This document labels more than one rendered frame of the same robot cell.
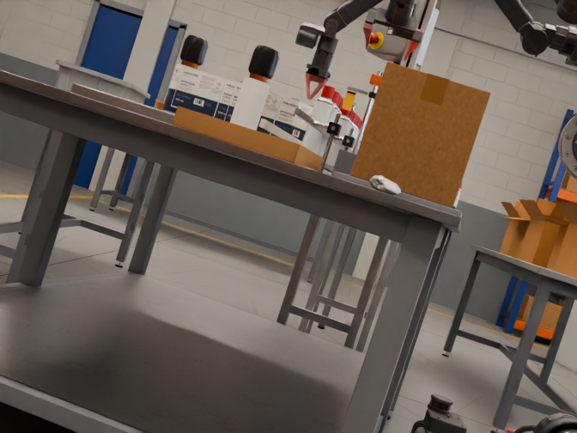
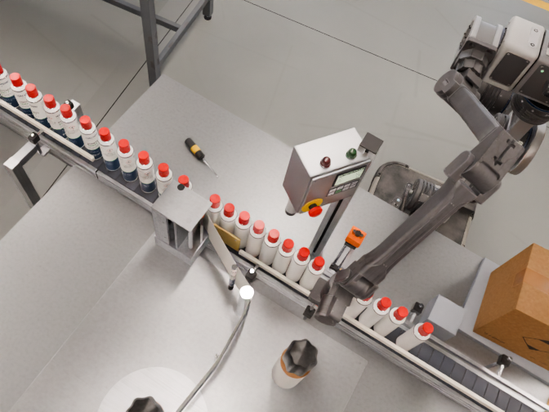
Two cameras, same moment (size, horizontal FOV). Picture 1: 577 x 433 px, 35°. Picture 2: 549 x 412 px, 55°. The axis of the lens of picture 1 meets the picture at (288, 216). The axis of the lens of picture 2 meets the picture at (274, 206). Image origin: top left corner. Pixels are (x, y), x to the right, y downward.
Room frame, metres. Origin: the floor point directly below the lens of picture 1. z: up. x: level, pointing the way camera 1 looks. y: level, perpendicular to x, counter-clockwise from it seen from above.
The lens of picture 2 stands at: (3.02, 0.57, 2.50)
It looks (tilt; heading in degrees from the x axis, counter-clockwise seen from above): 62 degrees down; 276
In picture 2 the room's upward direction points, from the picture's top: 16 degrees clockwise
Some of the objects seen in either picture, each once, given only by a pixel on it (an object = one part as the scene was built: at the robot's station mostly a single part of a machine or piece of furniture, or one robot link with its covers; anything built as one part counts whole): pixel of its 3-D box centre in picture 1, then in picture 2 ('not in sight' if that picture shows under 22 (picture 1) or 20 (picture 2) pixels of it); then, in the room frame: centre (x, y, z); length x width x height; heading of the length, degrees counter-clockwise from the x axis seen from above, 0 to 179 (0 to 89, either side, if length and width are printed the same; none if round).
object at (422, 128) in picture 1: (418, 140); (545, 311); (2.18, -0.24, 0.99); 0.30 x 0.24 x 0.27; 173
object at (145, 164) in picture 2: not in sight; (145, 172); (3.53, -0.18, 0.98); 0.05 x 0.05 x 0.20
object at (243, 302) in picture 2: not in sight; (243, 302); (3.08, 0.10, 0.97); 0.05 x 0.05 x 0.19
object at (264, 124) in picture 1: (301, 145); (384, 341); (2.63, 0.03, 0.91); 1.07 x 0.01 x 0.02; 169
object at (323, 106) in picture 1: (318, 121); (415, 336); (2.56, 0.00, 0.98); 0.05 x 0.05 x 0.20
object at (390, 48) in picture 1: (402, 31); (325, 172); (2.99, -0.17, 1.38); 0.17 x 0.10 x 0.19; 44
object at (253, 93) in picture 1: (253, 92); (294, 364); (2.88, 0.23, 1.03); 0.09 x 0.09 x 0.30
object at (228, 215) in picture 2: not in sight; (227, 221); (3.22, -0.12, 0.98); 0.05 x 0.05 x 0.20
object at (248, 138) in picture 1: (252, 142); not in sight; (1.92, 0.12, 0.85); 0.30 x 0.26 x 0.04; 169
